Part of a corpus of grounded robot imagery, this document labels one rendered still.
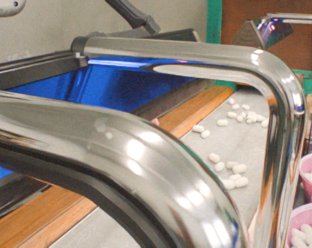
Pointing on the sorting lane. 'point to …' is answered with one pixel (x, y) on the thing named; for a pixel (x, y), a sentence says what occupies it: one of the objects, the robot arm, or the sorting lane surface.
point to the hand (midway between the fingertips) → (154, 123)
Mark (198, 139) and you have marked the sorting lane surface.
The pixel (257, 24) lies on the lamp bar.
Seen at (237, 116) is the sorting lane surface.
